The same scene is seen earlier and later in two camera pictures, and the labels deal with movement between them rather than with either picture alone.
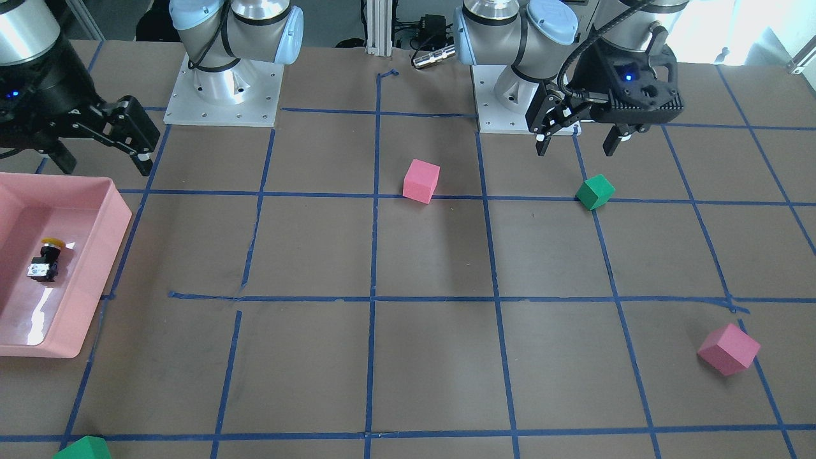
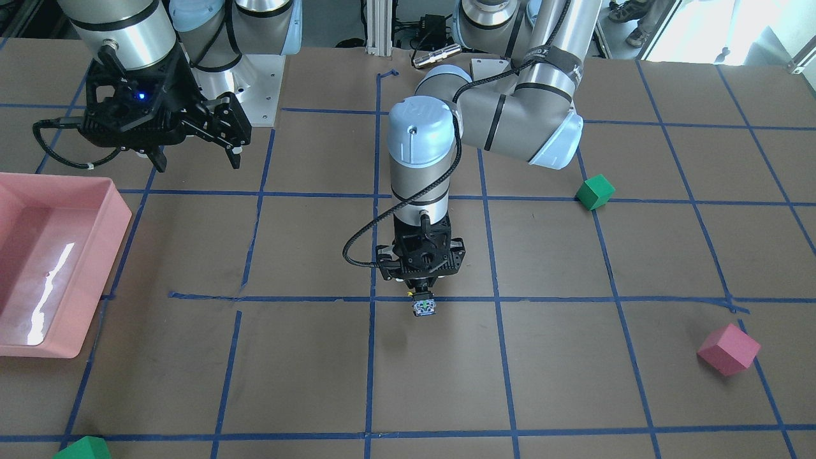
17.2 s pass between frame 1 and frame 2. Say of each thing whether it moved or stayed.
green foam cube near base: stayed
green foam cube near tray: stayed
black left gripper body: moved
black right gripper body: moved
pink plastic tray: stayed
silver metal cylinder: stayed
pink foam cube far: stayed
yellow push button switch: moved
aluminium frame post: stayed
